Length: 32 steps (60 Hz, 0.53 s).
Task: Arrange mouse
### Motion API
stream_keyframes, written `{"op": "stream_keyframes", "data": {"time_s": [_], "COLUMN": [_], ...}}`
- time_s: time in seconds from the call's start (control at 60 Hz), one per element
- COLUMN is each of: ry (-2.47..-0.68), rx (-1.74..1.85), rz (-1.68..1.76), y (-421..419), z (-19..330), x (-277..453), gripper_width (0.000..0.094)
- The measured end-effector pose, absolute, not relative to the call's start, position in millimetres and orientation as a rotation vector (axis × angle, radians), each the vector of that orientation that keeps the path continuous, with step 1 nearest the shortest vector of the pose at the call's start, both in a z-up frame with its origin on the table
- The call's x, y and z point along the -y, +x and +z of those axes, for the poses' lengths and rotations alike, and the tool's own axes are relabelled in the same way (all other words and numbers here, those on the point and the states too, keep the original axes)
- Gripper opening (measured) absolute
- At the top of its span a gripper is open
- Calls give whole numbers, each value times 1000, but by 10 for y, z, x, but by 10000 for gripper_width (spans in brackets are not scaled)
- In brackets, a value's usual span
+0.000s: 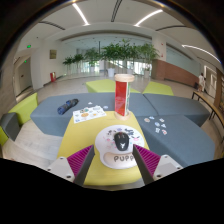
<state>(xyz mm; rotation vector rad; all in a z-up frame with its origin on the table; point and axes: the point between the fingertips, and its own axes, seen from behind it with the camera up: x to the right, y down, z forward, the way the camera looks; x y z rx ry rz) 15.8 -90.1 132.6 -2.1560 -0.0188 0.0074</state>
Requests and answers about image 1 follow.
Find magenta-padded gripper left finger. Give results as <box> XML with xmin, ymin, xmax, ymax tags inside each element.
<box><xmin>46</xmin><ymin>144</ymin><xmax>96</xmax><ymax>187</ymax></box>

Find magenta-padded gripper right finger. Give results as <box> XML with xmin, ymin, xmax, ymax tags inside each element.
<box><xmin>132</xmin><ymin>144</ymin><xmax>184</xmax><ymax>185</ymax></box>

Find black computer mouse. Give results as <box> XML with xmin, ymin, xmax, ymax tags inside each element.
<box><xmin>113</xmin><ymin>131</ymin><xmax>132</xmax><ymax>152</ymax></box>

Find round white printed mouse pad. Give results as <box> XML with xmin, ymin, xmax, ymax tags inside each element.
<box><xmin>94</xmin><ymin>124</ymin><xmax>146</xmax><ymax>170</ymax></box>

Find white sticker sheet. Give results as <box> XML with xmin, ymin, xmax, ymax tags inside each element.
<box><xmin>72</xmin><ymin>105</ymin><xmax>108</xmax><ymax>125</ymax></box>

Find folded dark blue umbrella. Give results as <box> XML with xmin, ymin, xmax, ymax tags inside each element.
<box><xmin>56</xmin><ymin>98</ymin><xmax>80</xmax><ymax>116</ymax></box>

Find lime green bench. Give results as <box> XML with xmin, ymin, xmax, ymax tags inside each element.
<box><xmin>0</xmin><ymin>92</ymin><xmax>39</xmax><ymax>146</ymax></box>
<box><xmin>85</xmin><ymin>78</ymin><xmax>141</xmax><ymax>94</ymax></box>
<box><xmin>142</xmin><ymin>80</ymin><xmax>175</xmax><ymax>97</ymax></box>

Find dark grey seat block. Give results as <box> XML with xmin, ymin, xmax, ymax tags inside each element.
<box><xmin>0</xmin><ymin>112</ymin><xmax>21</xmax><ymax>142</ymax></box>

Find wooden bench with black legs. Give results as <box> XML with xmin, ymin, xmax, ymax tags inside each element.
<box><xmin>191</xmin><ymin>90</ymin><xmax>224</xmax><ymax>129</ymax></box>

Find person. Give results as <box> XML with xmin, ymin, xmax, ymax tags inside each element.
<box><xmin>197</xmin><ymin>72</ymin><xmax>206</xmax><ymax>93</ymax></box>

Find grey door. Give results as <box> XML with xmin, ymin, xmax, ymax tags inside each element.
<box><xmin>17</xmin><ymin>58</ymin><xmax>33</xmax><ymax>93</ymax></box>

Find group of potted plants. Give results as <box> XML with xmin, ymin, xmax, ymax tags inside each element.
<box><xmin>62</xmin><ymin>39</ymin><xmax>160</xmax><ymax>78</ymax></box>

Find ceiling strip lights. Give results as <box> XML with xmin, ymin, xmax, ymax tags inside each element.
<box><xmin>71</xmin><ymin>2</ymin><xmax>223</xmax><ymax>64</ymax></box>

